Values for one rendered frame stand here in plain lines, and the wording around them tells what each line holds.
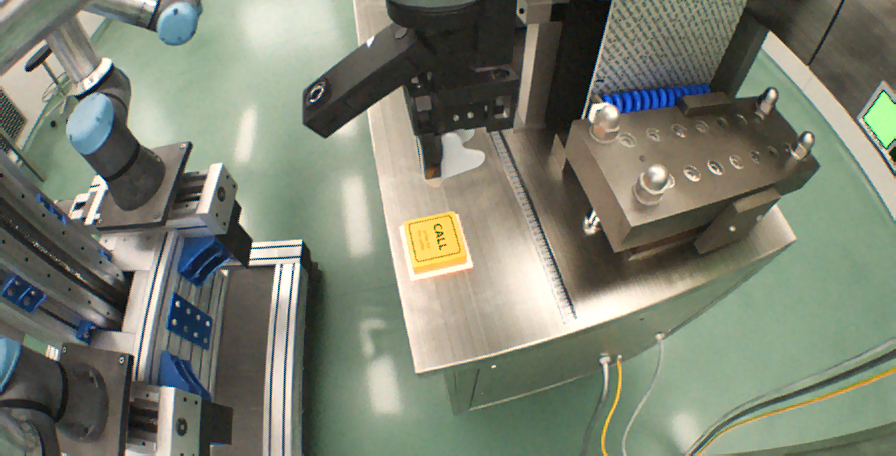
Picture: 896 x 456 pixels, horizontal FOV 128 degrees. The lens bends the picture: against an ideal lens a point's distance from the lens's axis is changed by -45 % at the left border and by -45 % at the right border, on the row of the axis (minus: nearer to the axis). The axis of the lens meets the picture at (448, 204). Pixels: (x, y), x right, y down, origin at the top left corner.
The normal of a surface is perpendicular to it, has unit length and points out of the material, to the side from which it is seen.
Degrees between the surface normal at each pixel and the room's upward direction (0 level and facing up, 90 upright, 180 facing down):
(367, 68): 30
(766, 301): 0
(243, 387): 0
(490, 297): 0
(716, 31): 90
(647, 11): 90
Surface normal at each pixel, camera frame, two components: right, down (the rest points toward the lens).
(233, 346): -0.03, -0.56
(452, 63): 0.23, 0.80
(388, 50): -0.50, -0.36
